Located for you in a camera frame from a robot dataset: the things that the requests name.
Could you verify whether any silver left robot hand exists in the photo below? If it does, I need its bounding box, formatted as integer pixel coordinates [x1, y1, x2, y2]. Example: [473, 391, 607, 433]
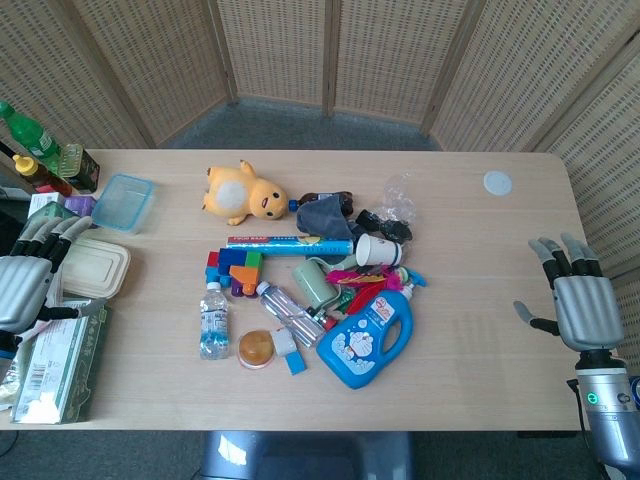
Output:
[0, 214, 109, 346]

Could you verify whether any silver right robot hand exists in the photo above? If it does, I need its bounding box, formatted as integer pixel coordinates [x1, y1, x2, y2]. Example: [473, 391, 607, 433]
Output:
[513, 232, 626, 352]

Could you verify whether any small clear water bottle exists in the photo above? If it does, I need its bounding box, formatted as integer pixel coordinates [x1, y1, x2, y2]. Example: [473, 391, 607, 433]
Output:
[199, 281, 233, 362]

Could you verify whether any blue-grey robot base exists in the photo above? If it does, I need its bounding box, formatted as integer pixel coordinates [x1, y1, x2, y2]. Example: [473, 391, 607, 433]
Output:
[199, 430, 417, 480]

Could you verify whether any yellow-capped sauce bottle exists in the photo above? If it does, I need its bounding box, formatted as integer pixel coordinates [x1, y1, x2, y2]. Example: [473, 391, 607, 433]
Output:
[12, 153, 74, 199]

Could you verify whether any green soda bottle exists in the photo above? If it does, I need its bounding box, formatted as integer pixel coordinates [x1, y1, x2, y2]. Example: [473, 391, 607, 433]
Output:
[0, 101, 62, 174]

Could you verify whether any black object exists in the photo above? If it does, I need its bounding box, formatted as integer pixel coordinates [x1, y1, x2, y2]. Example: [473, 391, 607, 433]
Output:
[354, 209, 416, 243]

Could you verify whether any unlabelled clear plastic bottle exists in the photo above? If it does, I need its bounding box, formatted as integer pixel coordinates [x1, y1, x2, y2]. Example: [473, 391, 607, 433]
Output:
[255, 280, 329, 349]

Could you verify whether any blue-capped cola bottle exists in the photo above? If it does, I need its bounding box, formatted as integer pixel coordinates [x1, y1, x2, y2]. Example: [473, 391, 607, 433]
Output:
[288, 190, 357, 212]

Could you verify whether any beige lidded lunch box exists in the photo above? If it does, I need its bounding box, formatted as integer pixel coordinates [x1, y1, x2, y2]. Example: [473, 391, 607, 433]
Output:
[60, 237, 132, 300]

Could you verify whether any green tea box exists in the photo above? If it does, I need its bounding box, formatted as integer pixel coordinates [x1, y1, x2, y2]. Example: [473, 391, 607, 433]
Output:
[10, 298, 113, 425]

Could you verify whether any white carton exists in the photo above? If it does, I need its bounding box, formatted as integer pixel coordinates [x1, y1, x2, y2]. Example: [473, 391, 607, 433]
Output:
[28, 192, 67, 220]

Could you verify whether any clear plastic bag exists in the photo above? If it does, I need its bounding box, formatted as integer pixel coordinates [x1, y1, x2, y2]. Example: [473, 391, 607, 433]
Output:
[0, 349, 27, 412]
[382, 172, 419, 225]

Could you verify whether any purple carton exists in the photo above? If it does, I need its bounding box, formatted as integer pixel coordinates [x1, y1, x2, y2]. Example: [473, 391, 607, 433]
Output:
[63, 194, 99, 217]

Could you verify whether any clear blue-rimmed food container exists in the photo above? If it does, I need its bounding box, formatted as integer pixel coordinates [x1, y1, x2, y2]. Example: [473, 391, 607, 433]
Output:
[91, 173, 157, 235]

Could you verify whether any dark green tin box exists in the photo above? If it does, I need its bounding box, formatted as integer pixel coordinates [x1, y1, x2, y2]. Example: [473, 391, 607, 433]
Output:
[58, 143, 101, 194]

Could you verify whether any light blue building block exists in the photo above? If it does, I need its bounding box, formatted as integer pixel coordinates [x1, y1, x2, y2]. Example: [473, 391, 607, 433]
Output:
[203, 266, 234, 297]

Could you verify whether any dark blue building block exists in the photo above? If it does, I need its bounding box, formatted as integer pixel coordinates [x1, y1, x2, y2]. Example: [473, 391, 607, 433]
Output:
[218, 247, 251, 277]

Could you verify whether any orange building block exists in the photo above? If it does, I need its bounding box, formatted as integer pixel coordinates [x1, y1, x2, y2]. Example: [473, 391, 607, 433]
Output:
[229, 264, 265, 287]

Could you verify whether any white paper cup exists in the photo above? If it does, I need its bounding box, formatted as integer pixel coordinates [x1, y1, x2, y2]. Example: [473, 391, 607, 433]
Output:
[355, 233, 405, 268]

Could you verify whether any colourful feather shuttlecock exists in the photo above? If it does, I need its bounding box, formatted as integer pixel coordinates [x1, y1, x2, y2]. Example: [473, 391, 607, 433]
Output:
[324, 266, 417, 317]

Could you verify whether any blue detergent jug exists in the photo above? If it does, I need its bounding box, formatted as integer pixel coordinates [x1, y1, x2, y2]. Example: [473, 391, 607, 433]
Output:
[315, 272, 429, 391]

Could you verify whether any yellow plush toy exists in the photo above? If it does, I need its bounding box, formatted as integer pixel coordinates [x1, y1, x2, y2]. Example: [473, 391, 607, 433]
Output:
[201, 159, 292, 227]

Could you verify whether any orange jelly cup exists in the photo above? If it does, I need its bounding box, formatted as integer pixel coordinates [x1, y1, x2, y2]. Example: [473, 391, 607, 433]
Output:
[236, 329, 276, 371]

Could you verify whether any red and black lighter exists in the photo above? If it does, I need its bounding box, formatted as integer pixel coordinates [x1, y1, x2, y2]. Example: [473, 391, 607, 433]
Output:
[306, 306, 339, 332]

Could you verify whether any blue cylindrical tube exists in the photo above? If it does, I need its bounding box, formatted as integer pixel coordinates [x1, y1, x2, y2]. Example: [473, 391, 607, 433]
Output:
[226, 235, 358, 258]

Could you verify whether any green mug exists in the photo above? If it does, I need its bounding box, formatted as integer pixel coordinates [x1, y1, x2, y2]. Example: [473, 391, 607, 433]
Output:
[291, 255, 359, 312]

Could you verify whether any blue and white eraser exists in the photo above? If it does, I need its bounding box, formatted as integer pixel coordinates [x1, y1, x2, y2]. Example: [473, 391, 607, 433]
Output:
[284, 349, 308, 376]

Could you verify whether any grey cloth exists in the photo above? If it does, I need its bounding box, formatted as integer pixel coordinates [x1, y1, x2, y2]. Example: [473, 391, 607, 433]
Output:
[295, 195, 356, 242]

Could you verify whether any woven bamboo folding screen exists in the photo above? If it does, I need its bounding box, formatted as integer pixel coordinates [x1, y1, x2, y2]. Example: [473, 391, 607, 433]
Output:
[0, 0, 640, 374]

